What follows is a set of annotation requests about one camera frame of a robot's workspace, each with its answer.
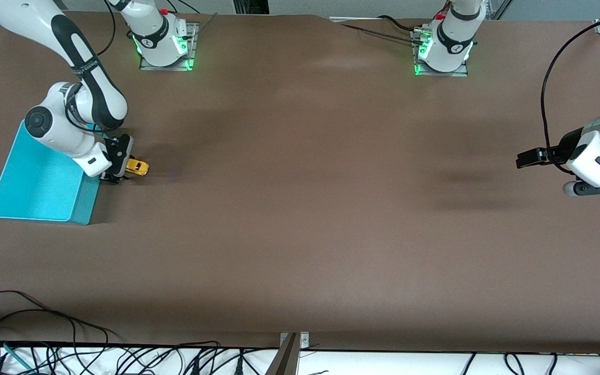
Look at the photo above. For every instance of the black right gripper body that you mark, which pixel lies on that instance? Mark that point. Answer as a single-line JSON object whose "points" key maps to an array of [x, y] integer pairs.
{"points": [[117, 174]]}

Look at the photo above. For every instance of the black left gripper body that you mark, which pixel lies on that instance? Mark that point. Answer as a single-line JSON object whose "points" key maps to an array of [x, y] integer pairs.
{"points": [[565, 146]]}

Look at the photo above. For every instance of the yellow toy beetle car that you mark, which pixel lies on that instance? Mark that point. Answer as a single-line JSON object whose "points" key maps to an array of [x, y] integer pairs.
{"points": [[138, 166]]}

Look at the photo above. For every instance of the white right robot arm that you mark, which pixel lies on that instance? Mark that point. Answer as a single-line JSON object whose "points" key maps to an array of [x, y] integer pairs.
{"points": [[91, 78]]}

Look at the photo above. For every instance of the teal plastic bin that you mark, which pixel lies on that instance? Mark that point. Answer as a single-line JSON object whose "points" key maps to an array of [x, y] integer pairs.
{"points": [[34, 192]]}

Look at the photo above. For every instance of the black power plug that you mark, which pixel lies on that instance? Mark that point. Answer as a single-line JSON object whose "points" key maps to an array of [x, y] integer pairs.
{"points": [[196, 366], [240, 364]]}

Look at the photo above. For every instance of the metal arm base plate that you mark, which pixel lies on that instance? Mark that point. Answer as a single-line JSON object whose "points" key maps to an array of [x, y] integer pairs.
{"points": [[194, 47], [443, 74]]}

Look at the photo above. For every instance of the black background post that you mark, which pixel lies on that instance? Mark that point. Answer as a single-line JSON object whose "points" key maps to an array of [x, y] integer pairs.
{"points": [[250, 6]]}

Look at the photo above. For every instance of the grey metal post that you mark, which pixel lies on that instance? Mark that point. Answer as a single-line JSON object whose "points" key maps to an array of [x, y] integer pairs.
{"points": [[284, 362]]}

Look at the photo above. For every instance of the small metal bracket plate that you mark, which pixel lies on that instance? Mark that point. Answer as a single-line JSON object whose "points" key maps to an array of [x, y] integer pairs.
{"points": [[304, 341]]}

